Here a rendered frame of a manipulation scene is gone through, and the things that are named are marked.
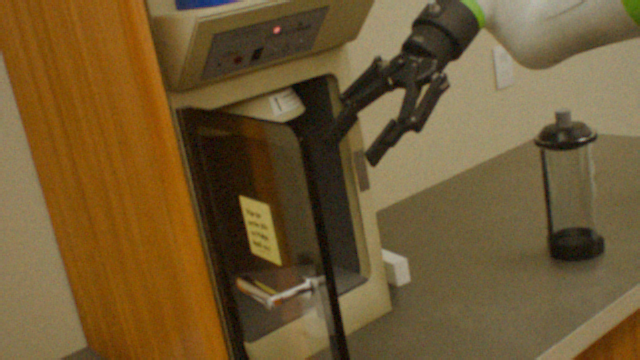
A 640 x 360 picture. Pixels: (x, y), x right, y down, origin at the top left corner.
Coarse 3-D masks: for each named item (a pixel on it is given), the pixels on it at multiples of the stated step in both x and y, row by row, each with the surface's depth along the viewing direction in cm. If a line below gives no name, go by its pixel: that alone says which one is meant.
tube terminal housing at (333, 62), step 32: (160, 0) 103; (160, 64) 105; (288, 64) 117; (320, 64) 121; (192, 96) 108; (224, 96) 111; (352, 128) 126; (352, 160) 127; (192, 192) 109; (352, 192) 131; (384, 288) 135; (224, 320) 115; (352, 320) 131
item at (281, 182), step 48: (240, 144) 92; (288, 144) 82; (240, 192) 97; (288, 192) 85; (240, 240) 101; (288, 240) 89; (288, 288) 93; (240, 336) 112; (288, 336) 97; (336, 336) 86
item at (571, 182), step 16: (592, 128) 140; (592, 144) 138; (544, 160) 140; (560, 160) 137; (576, 160) 136; (592, 160) 138; (560, 176) 138; (576, 176) 137; (592, 176) 139; (560, 192) 139; (576, 192) 138; (592, 192) 139; (560, 208) 140; (576, 208) 139; (592, 208) 140; (560, 224) 141; (576, 224) 140; (592, 224) 140; (560, 240) 142; (576, 240) 141; (592, 240) 141
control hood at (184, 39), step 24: (264, 0) 99; (288, 0) 102; (312, 0) 105; (336, 0) 109; (360, 0) 113; (168, 24) 100; (192, 24) 95; (216, 24) 97; (240, 24) 100; (336, 24) 114; (360, 24) 118; (168, 48) 102; (192, 48) 98; (312, 48) 115; (168, 72) 104; (192, 72) 102; (240, 72) 109
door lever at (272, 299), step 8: (240, 280) 92; (248, 280) 91; (256, 280) 91; (304, 280) 88; (240, 288) 92; (248, 288) 90; (256, 288) 89; (264, 288) 88; (296, 288) 87; (304, 288) 88; (312, 288) 87; (256, 296) 89; (264, 296) 87; (272, 296) 86; (280, 296) 86; (288, 296) 87; (296, 296) 87; (312, 296) 88; (272, 304) 86; (280, 304) 86
